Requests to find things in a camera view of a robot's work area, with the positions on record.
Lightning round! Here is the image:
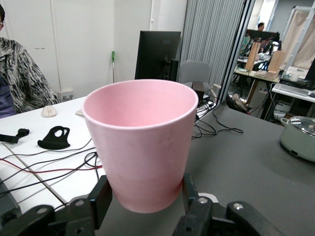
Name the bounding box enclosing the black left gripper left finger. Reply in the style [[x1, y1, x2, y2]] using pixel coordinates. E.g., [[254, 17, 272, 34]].
[[0, 175, 114, 236]]

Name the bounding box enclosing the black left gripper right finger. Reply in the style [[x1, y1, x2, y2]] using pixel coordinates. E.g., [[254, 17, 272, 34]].
[[172, 174, 284, 236]]

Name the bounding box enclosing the pink plastic cup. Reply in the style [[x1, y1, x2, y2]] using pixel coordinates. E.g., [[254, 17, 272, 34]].
[[82, 79, 199, 213]]

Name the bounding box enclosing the dark grey table mat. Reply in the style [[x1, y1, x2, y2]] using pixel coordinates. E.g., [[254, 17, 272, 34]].
[[97, 101, 315, 236]]

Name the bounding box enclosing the white desk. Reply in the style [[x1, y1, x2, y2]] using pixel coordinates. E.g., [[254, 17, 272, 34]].
[[0, 96, 109, 217]]

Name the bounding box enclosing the black plastic clip tool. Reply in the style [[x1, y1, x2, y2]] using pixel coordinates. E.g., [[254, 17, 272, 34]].
[[0, 127, 31, 144]]

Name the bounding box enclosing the beige computer mouse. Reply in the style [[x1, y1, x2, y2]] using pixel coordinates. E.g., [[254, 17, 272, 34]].
[[40, 105, 58, 118]]

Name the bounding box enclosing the pale green cooking pot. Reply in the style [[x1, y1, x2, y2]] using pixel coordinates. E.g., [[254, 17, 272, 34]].
[[279, 116, 315, 162]]

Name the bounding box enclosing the dark bag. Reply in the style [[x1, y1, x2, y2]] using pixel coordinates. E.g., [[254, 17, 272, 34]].
[[226, 94, 252, 115]]

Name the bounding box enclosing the glass lid with steel knob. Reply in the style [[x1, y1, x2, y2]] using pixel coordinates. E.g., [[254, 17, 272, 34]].
[[287, 116, 315, 136]]

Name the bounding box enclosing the white work table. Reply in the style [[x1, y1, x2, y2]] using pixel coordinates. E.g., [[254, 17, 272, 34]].
[[270, 83, 315, 99]]

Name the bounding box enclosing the person in patterned jacket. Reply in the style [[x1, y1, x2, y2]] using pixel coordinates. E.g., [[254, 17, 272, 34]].
[[0, 3, 62, 119]]

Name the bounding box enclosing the grey office chair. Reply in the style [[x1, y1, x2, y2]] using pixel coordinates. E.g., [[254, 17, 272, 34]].
[[179, 60, 222, 99]]

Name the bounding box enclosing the light wooden box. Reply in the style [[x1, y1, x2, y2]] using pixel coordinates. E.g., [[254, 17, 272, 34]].
[[267, 50, 286, 81]]

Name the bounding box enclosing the tall wooden box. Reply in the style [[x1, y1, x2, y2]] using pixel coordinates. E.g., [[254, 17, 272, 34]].
[[245, 40, 261, 72]]

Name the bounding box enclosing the black computer monitor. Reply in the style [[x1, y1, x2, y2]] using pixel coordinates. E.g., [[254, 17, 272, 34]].
[[134, 30, 182, 82]]

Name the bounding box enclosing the wide black monitor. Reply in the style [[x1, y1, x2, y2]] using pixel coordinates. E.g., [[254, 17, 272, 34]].
[[246, 29, 281, 54]]

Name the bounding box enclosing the grey vertical blind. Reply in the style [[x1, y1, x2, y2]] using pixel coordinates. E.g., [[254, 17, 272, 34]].
[[181, 0, 247, 99]]

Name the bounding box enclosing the white fabric screen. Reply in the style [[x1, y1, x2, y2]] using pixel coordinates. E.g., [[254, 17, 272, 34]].
[[283, 6, 315, 74]]

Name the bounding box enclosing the red desk cable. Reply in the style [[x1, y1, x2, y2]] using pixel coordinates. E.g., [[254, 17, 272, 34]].
[[0, 158, 103, 174]]

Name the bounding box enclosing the black desk cable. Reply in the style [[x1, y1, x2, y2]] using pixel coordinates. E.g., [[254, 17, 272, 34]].
[[0, 137, 104, 197]]

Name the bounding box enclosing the black plastic bracket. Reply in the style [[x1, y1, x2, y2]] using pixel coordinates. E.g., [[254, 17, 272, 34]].
[[37, 126, 72, 150]]

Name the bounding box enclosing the thin black loose cable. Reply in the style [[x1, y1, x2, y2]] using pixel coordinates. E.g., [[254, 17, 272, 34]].
[[191, 105, 244, 140]]

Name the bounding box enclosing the white wall socket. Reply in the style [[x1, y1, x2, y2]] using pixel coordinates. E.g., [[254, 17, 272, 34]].
[[58, 90, 74, 100]]

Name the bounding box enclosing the green handled broom stick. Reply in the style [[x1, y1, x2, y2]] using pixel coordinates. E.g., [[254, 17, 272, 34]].
[[111, 51, 117, 84]]

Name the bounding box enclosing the black frame post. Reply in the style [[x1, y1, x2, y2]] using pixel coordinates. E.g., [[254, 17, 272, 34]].
[[220, 0, 255, 104]]

